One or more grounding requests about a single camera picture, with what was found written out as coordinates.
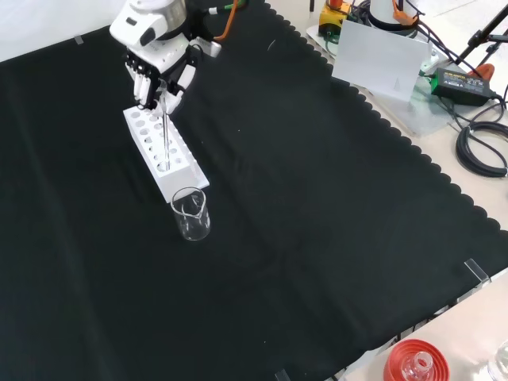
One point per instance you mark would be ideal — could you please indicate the pale board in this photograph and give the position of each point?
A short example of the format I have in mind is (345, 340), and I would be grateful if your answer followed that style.
(377, 59)

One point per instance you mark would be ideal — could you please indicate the white test tube rack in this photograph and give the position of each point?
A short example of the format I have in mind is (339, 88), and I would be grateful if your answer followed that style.
(178, 180)

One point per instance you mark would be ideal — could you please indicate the yellow stop button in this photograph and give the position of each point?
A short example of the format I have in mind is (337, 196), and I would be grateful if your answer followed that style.
(335, 16)

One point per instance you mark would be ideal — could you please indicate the black power adapter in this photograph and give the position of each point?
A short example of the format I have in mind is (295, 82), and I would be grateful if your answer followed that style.
(460, 85)

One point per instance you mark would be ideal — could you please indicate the pale base plate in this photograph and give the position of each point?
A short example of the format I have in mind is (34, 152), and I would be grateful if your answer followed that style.
(420, 115)

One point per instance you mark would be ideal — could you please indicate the black bench cloth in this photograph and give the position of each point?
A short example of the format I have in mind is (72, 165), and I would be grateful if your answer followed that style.
(278, 198)

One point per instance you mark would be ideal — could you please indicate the black tripod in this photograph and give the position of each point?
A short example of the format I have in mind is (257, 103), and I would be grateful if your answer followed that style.
(476, 37)

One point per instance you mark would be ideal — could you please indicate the red ribbed round stand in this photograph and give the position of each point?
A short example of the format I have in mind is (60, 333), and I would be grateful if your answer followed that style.
(397, 357)

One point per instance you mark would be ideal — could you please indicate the clear glass rod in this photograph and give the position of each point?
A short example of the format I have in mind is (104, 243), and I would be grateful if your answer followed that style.
(166, 139)

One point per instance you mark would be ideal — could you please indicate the clear cloth clip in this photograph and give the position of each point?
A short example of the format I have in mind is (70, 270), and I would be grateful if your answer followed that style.
(476, 270)
(280, 375)
(78, 39)

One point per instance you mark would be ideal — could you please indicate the clear glass vessel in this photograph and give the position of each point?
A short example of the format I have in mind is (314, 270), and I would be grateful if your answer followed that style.
(502, 361)

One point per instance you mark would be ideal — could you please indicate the small orange block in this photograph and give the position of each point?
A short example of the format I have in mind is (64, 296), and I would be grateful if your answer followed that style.
(486, 71)

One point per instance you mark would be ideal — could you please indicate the clear glass flask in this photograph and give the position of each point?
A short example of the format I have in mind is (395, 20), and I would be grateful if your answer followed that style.
(420, 363)

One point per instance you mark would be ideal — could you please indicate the clear glass beaker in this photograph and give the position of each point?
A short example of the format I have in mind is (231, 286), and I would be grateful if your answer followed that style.
(186, 226)

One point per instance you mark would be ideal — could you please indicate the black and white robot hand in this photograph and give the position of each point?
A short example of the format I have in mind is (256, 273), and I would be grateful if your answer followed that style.
(158, 59)

